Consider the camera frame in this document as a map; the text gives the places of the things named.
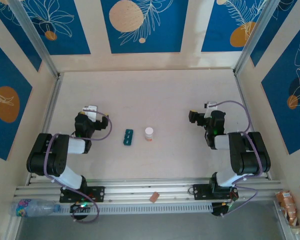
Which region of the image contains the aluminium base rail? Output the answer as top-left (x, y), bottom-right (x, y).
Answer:
top-left (14, 176), bottom-right (283, 201)

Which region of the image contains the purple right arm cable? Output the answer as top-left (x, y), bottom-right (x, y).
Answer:
top-left (207, 100), bottom-right (264, 218)

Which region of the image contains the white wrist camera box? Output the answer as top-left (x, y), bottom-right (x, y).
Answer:
top-left (81, 105), bottom-right (100, 122)
top-left (203, 100), bottom-right (219, 110)

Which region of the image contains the white pill bottle orange label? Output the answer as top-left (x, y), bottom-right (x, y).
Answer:
top-left (144, 126), bottom-right (155, 143)

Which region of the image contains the teal pill organizer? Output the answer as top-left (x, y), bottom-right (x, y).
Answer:
top-left (122, 128), bottom-right (135, 146)

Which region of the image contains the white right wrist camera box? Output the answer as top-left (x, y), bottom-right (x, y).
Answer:
top-left (203, 100), bottom-right (219, 110)

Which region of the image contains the orange snack package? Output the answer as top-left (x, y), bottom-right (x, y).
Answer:
top-left (275, 190), bottom-right (300, 228)

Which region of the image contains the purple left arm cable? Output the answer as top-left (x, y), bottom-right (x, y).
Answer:
top-left (43, 113), bottom-right (113, 223)

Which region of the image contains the aluminium frame post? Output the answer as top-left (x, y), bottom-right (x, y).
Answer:
top-left (8, 0), bottom-right (61, 79)
top-left (233, 0), bottom-right (276, 75)

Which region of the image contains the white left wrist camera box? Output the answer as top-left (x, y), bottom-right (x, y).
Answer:
top-left (81, 105), bottom-right (100, 122)

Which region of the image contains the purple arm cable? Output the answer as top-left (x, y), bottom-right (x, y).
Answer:
top-left (43, 113), bottom-right (113, 223)
top-left (207, 100), bottom-right (264, 218)

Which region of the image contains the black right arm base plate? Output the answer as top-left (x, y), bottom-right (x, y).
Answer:
top-left (192, 183), bottom-right (239, 201)

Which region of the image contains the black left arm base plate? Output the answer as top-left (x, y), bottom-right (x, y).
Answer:
top-left (59, 186), bottom-right (106, 203)

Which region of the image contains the white slotted cable duct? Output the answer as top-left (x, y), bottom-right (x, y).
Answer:
top-left (57, 202), bottom-right (213, 215)

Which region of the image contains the aluminium side rail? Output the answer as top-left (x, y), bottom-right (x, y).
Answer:
top-left (27, 73), bottom-right (64, 186)
top-left (234, 72), bottom-right (271, 180)

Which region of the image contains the clear plastic water bottle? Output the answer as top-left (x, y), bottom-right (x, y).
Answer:
top-left (9, 198), bottom-right (62, 218)

